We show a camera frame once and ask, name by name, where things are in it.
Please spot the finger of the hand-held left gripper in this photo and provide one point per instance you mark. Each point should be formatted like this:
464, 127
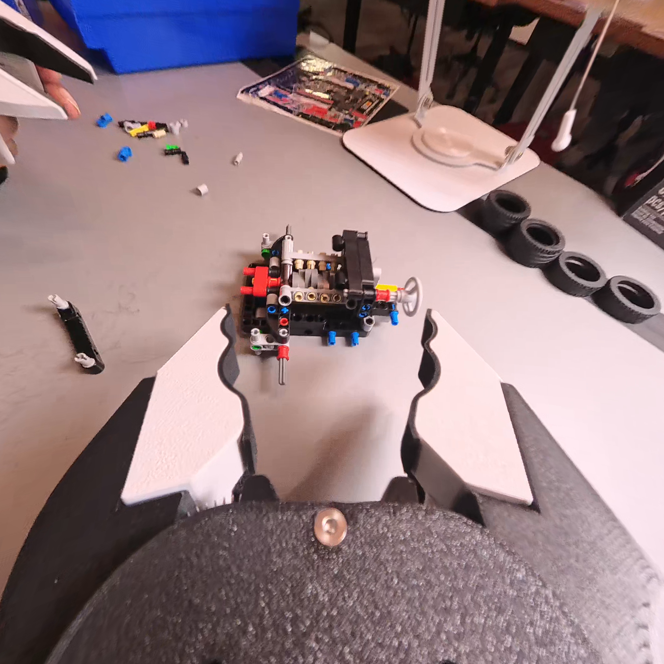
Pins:
20, 98
31, 28

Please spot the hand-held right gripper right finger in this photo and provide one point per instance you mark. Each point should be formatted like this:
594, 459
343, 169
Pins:
472, 425

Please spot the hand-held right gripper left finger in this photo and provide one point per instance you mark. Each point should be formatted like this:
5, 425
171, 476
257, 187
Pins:
192, 415

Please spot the black lego beam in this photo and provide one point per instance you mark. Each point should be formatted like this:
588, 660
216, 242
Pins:
80, 332

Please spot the lego car chassis assembly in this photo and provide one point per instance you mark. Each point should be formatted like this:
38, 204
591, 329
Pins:
358, 264

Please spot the grey lego bush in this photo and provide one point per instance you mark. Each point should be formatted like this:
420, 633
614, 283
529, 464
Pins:
202, 190

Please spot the pile of small lego pieces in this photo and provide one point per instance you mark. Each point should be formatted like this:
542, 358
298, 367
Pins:
140, 128

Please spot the black lego set box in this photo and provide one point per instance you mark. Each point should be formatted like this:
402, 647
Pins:
648, 212

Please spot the person's left hand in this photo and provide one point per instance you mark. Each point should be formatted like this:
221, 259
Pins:
59, 91

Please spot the blue plastic bin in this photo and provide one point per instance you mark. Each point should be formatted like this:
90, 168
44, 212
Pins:
181, 31

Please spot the holographic sticker sheet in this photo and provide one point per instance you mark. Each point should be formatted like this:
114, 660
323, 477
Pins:
321, 93

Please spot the wooden shelf board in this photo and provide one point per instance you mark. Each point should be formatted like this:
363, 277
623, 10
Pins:
596, 15

